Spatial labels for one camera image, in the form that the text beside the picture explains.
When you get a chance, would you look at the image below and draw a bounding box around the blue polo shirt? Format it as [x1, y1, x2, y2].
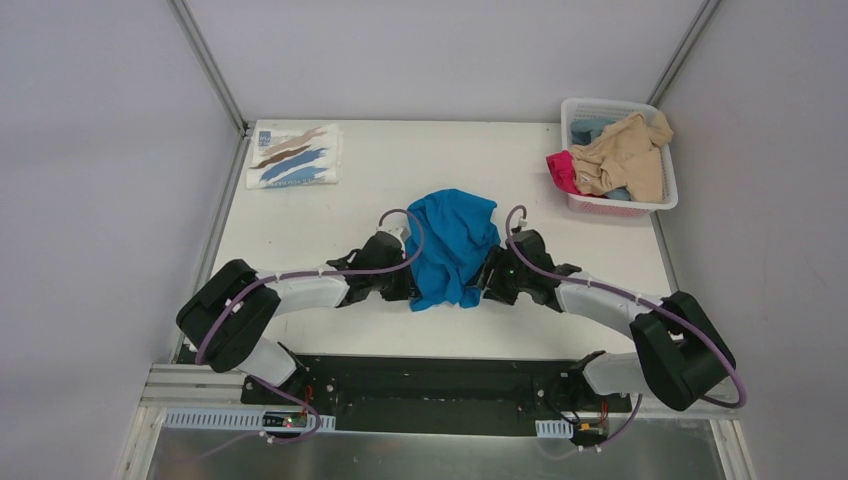
[406, 189, 501, 312]

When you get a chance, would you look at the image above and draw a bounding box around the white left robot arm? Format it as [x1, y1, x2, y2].
[176, 228, 421, 405]

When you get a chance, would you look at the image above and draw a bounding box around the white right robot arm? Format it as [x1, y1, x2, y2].
[470, 230, 747, 411]

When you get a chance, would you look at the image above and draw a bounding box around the pink t-shirt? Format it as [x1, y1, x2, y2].
[546, 150, 581, 195]

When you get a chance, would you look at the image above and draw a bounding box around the folded white printed t-shirt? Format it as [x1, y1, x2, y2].
[245, 124, 343, 190]

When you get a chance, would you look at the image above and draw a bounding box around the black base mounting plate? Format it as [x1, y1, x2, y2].
[282, 355, 635, 437]

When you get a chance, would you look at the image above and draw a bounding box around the grey-blue t-shirt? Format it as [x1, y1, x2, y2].
[569, 117, 615, 146]

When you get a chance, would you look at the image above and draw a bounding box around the beige t-shirt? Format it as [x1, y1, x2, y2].
[569, 112, 673, 203]

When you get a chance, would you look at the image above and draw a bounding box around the white plastic laundry basket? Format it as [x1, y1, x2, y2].
[561, 98, 679, 218]

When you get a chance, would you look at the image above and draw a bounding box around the white slotted cable duct right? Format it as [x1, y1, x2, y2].
[535, 419, 574, 439]

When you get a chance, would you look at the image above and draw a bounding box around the white slotted cable duct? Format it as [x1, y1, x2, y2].
[163, 408, 317, 433]
[535, 419, 574, 439]

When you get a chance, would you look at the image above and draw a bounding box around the aluminium front rail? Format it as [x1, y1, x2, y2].
[140, 364, 245, 408]

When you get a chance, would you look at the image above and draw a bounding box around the white slotted cable duct left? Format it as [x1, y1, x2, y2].
[163, 408, 317, 433]

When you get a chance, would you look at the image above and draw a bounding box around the aluminium frame post left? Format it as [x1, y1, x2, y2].
[167, 0, 248, 136]

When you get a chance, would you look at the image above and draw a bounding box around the aluminium frame post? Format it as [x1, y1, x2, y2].
[167, 0, 248, 136]
[647, 0, 724, 108]

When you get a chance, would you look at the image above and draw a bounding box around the aluminium frame post right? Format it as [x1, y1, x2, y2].
[647, 0, 724, 108]

